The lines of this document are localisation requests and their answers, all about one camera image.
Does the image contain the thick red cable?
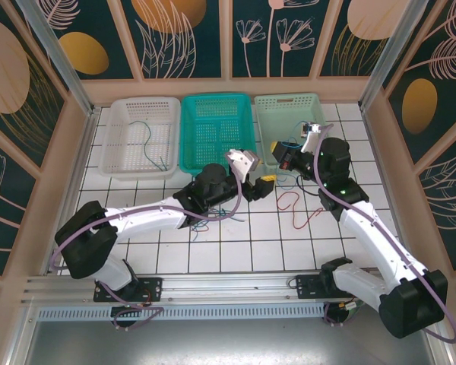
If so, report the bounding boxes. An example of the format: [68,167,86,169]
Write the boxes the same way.
[276,191,303,212]

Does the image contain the black cable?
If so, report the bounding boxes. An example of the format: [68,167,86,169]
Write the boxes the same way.
[295,175,321,198]

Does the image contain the thin red cable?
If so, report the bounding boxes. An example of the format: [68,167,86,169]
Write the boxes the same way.
[290,207,325,230]

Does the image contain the thick green cable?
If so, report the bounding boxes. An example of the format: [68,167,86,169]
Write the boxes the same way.
[157,154,178,171]

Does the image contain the pale green plastic basket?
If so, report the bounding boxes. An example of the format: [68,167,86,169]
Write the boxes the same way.
[253,92,331,168]

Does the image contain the teal plastic basket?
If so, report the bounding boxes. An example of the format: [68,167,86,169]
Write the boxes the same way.
[178,93,258,178]

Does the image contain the white plastic basket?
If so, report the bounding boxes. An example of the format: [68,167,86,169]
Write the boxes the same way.
[98,97,182,182]

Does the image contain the grey metal shelf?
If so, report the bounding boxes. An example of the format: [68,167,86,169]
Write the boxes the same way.
[22,318,442,365]

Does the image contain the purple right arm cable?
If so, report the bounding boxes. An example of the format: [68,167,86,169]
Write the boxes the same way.
[313,123,456,345]

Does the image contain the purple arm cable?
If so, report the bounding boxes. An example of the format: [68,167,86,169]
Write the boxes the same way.
[313,123,456,345]
[48,167,252,332]

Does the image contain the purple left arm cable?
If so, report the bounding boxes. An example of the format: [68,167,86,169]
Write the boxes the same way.
[48,167,252,332]

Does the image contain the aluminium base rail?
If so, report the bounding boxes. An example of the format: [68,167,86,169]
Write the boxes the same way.
[21,271,434,305]

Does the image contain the aluminium corner post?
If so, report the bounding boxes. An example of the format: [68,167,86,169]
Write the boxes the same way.
[17,0,102,117]
[359,0,429,111]

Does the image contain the slotted grey cable duct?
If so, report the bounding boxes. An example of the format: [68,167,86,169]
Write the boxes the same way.
[36,305,326,321]

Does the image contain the aluminium side rail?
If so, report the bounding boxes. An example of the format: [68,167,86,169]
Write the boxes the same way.
[41,108,102,277]

